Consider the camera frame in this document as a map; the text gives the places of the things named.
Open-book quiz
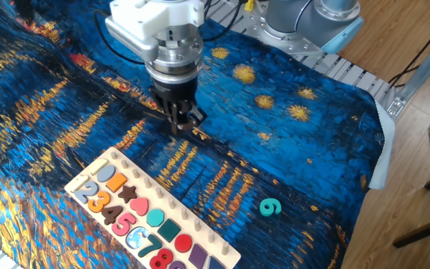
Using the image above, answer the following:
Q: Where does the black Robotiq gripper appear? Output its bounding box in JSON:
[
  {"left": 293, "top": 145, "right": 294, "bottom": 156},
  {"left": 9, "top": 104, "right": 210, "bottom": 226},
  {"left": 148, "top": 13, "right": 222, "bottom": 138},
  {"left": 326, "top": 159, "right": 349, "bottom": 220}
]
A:
[{"left": 150, "top": 75, "right": 208, "bottom": 136}]

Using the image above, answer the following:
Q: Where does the teal number six piece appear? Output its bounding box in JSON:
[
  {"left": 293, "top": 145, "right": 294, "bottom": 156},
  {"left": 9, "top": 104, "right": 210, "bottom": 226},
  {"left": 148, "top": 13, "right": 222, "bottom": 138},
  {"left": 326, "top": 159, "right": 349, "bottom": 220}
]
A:
[{"left": 258, "top": 197, "right": 282, "bottom": 217}]

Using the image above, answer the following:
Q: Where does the wooden number shape puzzle board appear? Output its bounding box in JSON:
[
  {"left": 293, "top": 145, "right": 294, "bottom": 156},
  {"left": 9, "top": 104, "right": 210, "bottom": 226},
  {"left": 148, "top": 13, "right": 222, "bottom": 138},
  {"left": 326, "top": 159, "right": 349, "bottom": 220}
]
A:
[{"left": 64, "top": 146, "right": 242, "bottom": 269}]

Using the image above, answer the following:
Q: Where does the orange rectangle shape piece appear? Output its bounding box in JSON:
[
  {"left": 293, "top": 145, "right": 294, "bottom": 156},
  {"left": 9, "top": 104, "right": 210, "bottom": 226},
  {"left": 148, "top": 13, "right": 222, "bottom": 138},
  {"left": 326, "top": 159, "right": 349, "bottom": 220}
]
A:
[{"left": 105, "top": 172, "right": 128, "bottom": 193}]

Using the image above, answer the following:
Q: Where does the brown star shape piece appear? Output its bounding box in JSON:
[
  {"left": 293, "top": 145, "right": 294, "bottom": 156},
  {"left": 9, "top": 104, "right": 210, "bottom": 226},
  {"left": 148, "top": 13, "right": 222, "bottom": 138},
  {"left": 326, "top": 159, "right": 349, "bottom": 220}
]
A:
[{"left": 117, "top": 185, "right": 138, "bottom": 204}]

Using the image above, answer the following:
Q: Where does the grey-blue oval shape piece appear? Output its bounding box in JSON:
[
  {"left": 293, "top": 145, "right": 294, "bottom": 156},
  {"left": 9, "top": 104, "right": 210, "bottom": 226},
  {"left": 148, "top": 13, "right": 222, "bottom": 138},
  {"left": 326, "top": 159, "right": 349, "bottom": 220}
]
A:
[{"left": 96, "top": 164, "right": 116, "bottom": 183}]

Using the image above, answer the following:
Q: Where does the pink heart shape piece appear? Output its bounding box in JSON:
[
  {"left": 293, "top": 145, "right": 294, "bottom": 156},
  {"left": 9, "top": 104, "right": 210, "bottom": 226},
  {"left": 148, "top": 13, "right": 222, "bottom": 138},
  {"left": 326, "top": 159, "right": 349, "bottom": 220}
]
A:
[{"left": 130, "top": 197, "right": 149, "bottom": 217}]

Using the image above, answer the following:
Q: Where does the cream semicircle shape piece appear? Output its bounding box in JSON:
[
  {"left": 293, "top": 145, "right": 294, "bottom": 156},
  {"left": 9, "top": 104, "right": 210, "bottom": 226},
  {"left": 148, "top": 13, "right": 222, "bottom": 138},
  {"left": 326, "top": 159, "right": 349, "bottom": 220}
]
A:
[{"left": 90, "top": 159, "right": 109, "bottom": 176}]

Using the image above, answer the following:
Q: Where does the teal hexagon shape piece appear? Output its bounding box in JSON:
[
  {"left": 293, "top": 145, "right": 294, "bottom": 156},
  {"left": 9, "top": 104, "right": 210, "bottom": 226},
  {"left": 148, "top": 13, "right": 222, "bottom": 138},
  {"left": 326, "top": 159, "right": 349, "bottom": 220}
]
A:
[{"left": 146, "top": 208, "right": 166, "bottom": 228}]

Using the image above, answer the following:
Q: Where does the red circle shape piece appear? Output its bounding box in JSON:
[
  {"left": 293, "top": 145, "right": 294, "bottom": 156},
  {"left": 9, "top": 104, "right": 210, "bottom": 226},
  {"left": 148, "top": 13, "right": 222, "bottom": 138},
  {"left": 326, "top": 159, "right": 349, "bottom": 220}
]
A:
[{"left": 173, "top": 233, "right": 193, "bottom": 253}]

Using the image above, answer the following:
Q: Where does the purple trapezoid shape piece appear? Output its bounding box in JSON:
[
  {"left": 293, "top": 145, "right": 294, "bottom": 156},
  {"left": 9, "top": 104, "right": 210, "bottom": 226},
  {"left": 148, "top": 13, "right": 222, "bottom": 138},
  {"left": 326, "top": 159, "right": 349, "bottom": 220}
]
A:
[{"left": 188, "top": 243, "right": 208, "bottom": 269}]

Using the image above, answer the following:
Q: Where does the navy triangle shape piece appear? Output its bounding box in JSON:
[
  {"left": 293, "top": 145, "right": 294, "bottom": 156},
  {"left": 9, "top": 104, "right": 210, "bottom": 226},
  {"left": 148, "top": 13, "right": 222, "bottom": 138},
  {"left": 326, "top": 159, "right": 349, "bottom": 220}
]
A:
[{"left": 207, "top": 256, "right": 226, "bottom": 269}]

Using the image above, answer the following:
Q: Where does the starry night print tablecloth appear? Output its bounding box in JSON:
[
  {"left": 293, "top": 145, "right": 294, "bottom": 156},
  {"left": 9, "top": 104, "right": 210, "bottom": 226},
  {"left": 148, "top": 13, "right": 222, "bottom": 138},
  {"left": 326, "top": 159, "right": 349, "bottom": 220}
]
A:
[{"left": 0, "top": 0, "right": 386, "bottom": 269}]

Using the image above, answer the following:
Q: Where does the dark green square piece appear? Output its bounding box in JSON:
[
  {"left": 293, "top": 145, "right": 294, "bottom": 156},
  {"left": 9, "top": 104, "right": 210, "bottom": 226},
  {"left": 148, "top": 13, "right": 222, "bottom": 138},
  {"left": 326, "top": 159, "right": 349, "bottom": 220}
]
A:
[{"left": 157, "top": 218, "right": 182, "bottom": 243}]

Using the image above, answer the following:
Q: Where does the orange number three piece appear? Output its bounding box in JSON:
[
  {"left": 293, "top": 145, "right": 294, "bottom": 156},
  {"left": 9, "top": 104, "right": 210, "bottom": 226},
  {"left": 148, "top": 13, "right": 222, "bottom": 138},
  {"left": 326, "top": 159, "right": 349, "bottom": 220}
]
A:
[{"left": 87, "top": 191, "right": 111, "bottom": 214}]

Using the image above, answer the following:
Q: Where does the grey-blue number two piece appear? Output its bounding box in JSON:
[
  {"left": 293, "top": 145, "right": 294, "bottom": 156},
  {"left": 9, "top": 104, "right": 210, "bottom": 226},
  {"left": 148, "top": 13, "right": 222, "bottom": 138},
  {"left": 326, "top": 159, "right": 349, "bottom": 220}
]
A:
[{"left": 73, "top": 182, "right": 99, "bottom": 205}]

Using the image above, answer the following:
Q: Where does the brown number four piece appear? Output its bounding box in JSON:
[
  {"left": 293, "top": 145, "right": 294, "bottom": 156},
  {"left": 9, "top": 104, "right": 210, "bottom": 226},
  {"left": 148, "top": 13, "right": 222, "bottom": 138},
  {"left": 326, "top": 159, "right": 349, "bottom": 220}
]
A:
[{"left": 101, "top": 205, "right": 124, "bottom": 226}]

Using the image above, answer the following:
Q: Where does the cream number one piece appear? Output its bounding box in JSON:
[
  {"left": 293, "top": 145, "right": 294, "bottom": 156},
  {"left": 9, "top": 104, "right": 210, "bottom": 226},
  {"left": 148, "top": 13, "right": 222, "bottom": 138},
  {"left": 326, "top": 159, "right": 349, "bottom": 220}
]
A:
[{"left": 71, "top": 174, "right": 90, "bottom": 194}]

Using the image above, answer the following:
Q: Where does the pink number five piece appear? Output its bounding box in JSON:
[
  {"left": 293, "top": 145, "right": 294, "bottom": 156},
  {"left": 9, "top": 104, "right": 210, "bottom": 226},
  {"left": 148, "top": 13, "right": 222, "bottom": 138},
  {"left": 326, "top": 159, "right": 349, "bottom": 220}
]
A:
[{"left": 110, "top": 212, "right": 137, "bottom": 237}]

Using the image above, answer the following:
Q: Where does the dark green number seven piece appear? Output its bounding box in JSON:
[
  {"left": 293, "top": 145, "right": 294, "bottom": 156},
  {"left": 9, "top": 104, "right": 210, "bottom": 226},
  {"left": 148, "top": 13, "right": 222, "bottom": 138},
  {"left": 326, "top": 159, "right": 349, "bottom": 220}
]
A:
[{"left": 137, "top": 234, "right": 163, "bottom": 259}]

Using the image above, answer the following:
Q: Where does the red number eight piece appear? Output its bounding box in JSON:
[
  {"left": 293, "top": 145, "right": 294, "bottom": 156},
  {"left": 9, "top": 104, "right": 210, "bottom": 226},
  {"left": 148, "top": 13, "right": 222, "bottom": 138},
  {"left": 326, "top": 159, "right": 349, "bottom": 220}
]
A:
[{"left": 149, "top": 248, "right": 174, "bottom": 269}]

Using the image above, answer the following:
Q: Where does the white under cloth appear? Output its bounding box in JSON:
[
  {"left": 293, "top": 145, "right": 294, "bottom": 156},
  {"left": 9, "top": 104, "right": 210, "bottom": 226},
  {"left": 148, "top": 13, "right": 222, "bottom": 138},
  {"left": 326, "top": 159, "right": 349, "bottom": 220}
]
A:
[{"left": 367, "top": 99, "right": 397, "bottom": 191}]

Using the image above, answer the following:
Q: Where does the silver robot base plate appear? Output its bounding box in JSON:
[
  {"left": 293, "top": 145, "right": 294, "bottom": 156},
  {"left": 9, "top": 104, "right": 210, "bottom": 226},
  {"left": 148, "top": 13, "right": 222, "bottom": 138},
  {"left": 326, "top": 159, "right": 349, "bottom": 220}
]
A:
[{"left": 243, "top": 0, "right": 330, "bottom": 58}]

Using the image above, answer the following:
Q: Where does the black floor cable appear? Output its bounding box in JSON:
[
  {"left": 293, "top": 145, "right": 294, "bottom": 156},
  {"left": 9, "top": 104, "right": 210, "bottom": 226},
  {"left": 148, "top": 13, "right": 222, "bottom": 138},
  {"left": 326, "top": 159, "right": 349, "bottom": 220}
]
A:
[{"left": 387, "top": 10, "right": 430, "bottom": 89}]

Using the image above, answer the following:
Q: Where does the aluminium frame bar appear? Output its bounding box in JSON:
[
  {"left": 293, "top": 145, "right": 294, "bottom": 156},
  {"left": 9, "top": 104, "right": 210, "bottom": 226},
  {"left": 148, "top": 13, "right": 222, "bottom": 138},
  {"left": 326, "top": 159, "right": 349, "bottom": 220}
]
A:
[{"left": 385, "top": 32, "right": 430, "bottom": 121}]

